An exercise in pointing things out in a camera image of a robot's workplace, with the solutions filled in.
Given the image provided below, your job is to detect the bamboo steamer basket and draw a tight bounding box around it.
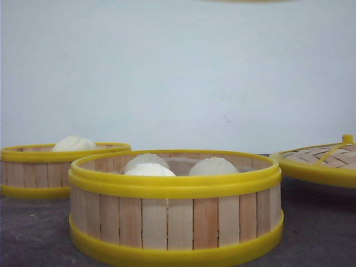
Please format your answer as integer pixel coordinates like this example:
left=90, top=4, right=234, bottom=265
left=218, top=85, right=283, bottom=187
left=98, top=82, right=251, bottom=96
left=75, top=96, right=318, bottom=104
left=1, top=142, right=131, bottom=199
left=211, top=0, right=296, bottom=3
left=68, top=150, right=284, bottom=266

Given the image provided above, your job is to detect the woven bamboo steamer lid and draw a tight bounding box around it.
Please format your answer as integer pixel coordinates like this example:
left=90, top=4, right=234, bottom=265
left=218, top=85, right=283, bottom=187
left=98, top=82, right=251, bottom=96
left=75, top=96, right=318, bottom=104
left=270, top=134, right=355, bottom=189

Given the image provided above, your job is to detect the front right white bun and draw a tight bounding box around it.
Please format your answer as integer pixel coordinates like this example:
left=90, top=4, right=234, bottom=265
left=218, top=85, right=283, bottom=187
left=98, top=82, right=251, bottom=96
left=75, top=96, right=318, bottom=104
left=189, top=157, right=239, bottom=176

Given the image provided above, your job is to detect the front left white bun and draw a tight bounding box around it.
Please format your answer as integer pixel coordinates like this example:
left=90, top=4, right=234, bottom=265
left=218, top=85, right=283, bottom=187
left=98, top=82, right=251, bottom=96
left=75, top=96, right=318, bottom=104
left=125, top=163, right=176, bottom=177

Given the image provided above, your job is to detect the white bun in left basket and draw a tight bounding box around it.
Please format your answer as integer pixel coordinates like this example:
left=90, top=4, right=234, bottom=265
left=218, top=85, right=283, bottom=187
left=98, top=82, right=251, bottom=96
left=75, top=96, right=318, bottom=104
left=52, top=135, right=98, bottom=152

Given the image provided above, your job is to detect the white plate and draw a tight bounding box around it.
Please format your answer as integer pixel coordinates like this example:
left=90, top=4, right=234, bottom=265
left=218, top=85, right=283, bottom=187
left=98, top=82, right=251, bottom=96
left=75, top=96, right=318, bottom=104
left=283, top=176, right=355, bottom=201

